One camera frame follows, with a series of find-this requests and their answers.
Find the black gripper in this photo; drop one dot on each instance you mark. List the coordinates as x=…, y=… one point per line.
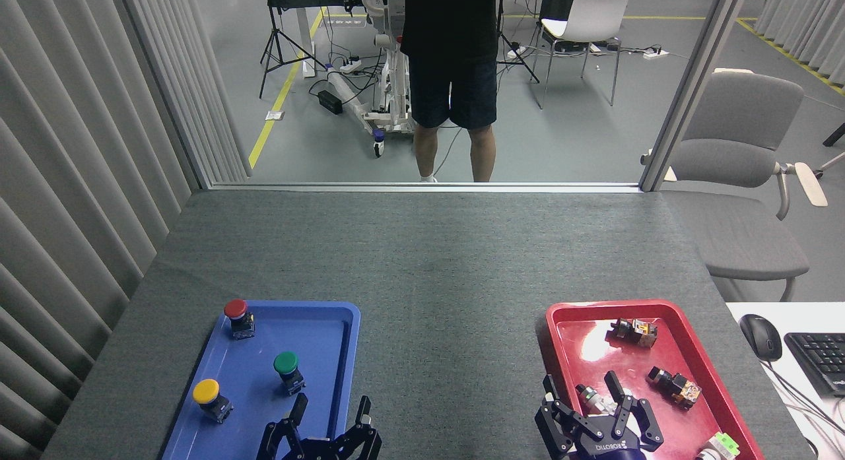
x=317, y=450
x=610, y=447

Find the green push button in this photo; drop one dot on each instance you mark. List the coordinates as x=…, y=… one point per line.
x=286, y=364

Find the yellow push button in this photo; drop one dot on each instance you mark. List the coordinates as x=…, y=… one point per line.
x=206, y=393

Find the red push button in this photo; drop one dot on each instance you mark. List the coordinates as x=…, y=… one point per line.
x=236, y=311

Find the red plastic tray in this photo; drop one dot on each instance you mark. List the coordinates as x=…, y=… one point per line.
x=634, y=367

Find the blue plastic tray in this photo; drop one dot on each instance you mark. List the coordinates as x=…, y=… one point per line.
x=264, y=354

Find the black computer mouse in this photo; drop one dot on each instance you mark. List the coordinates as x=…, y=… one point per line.
x=761, y=336

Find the white side table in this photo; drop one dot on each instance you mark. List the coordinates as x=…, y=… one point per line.
x=792, y=381

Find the black keyboard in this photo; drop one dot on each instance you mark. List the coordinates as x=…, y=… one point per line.
x=822, y=361

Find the grey office chair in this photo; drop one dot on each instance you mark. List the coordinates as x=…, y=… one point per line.
x=739, y=156

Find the black power adapter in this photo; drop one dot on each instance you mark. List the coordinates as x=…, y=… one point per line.
x=330, y=101

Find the white stand on wheels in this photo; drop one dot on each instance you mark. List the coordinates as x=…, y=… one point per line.
x=386, y=97

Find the white power strip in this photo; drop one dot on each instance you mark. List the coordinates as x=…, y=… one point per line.
x=655, y=53
x=350, y=66

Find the black tripod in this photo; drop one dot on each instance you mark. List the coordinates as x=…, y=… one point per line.
x=280, y=44
x=511, y=51

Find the white desk leg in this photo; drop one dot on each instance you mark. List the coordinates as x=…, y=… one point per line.
x=305, y=44

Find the white plastic chair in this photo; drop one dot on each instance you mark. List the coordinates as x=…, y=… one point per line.
x=587, y=18

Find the silver metal switch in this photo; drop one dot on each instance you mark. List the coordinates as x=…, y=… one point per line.
x=593, y=397

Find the black orange switch block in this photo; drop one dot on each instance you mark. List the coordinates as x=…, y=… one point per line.
x=675, y=386
x=635, y=331

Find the green white switch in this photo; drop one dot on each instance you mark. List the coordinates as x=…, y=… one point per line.
x=719, y=447

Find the silver table rail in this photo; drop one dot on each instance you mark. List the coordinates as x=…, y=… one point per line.
x=422, y=187

